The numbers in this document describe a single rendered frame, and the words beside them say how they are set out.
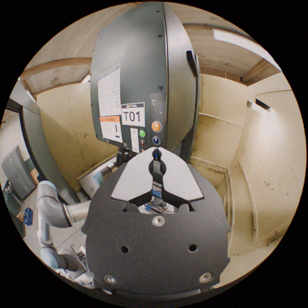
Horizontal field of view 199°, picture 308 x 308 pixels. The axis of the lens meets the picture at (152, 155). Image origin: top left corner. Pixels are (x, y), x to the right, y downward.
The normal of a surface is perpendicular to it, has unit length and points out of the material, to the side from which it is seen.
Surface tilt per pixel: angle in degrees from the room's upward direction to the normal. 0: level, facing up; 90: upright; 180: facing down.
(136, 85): 90
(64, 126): 90
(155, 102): 90
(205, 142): 90
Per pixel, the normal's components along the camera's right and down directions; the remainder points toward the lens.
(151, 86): -0.52, 0.45
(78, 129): 0.85, 0.27
